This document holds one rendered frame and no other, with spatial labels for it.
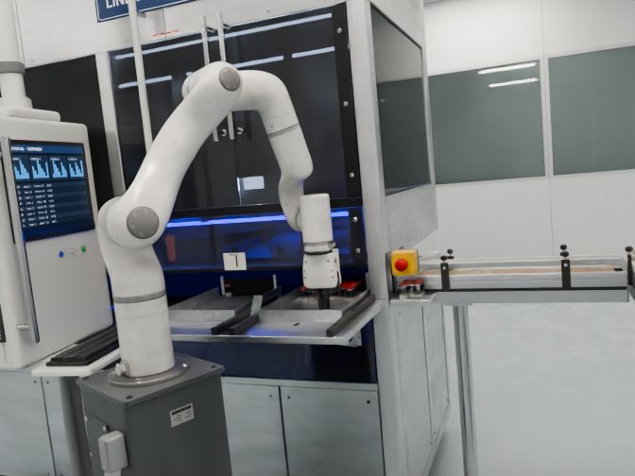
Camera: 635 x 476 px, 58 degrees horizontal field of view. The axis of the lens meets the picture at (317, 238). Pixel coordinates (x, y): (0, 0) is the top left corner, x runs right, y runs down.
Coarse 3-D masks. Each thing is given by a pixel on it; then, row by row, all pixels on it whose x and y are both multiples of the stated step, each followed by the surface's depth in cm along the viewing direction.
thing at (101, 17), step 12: (96, 0) 205; (108, 0) 204; (120, 0) 202; (144, 0) 198; (156, 0) 197; (168, 0) 195; (180, 0) 193; (192, 0) 192; (96, 12) 206; (108, 12) 204; (120, 12) 203
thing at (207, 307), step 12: (216, 288) 212; (276, 288) 200; (192, 300) 197; (204, 300) 204; (216, 300) 205; (228, 300) 203; (240, 300) 201; (252, 300) 184; (168, 312) 181; (180, 312) 180; (192, 312) 178; (204, 312) 176; (216, 312) 175; (228, 312) 173; (240, 312) 176
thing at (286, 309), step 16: (368, 288) 186; (272, 304) 178; (288, 304) 188; (304, 304) 186; (336, 304) 182; (352, 304) 169; (272, 320) 168; (288, 320) 166; (304, 320) 165; (320, 320) 163; (336, 320) 161
